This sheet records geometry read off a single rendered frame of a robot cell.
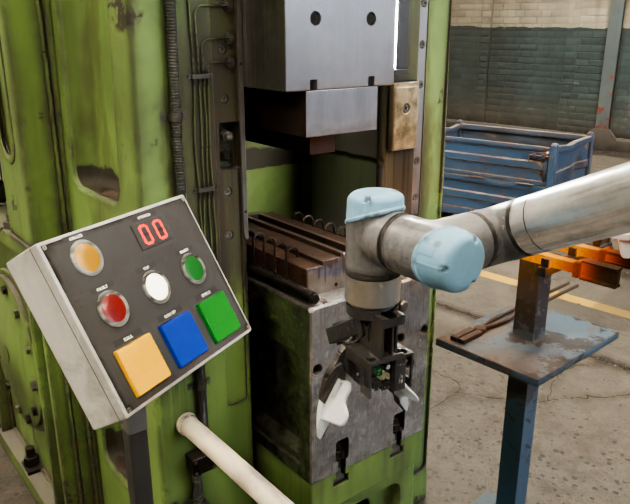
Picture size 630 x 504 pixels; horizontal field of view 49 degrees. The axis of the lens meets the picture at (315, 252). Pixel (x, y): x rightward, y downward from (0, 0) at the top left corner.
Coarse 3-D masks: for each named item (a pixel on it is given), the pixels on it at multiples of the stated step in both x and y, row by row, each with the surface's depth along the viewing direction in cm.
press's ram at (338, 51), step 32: (256, 0) 139; (288, 0) 132; (320, 0) 136; (352, 0) 141; (384, 0) 147; (256, 32) 141; (288, 32) 134; (320, 32) 138; (352, 32) 143; (384, 32) 149; (256, 64) 143; (288, 64) 136; (320, 64) 140; (352, 64) 146; (384, 64) 151
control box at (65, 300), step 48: (48, 240) 99; (96, 240) 105; (192, 240) 123; (48, 288) 98; (96, 288) 102; (144, 288) 109; (192, 288) 118; (48, 336) 101; (96, 336) 99; (240, 336) 124; (96, 384) 99
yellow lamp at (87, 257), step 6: (78, 246) 102; (84, 246) 103; (90, 246) 104; (78, 252) 101; (84, 252) 102; (90, 252) 103; (96, 252) 104; (78, 258) 101; (84, 258) 102; (90, 258) 103; (96, 258) 104; (78, 264) 101; (84, 264) 102; (90, 264) 102; (96, 264) 103; (90, 270) 102
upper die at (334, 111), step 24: (264, 96) 152; (288, 96) 145; (312, 96) 141; (336, 96) 145; (360, 96) 149; (264, 120) 153; (288, 120) 146; (312, 120) 143; (336, 120) 147; (360, 120) 151
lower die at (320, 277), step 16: (256, 224) 183; (288, 224) 179; (304, 224) 182; (256, 240) 172; (288, 240) 169; (304, 240) 167; (336, 240) 166; (256, 256) 167; (272, 256) 162; (288, 256) 161; (304, 256) 159; (320, 256) 157; (336, 256) 157; (288, 272) 158; (304, 272) 153; (320, 272) 155; (336, 272) 158; (320, 288) 156; (336, 288) 159
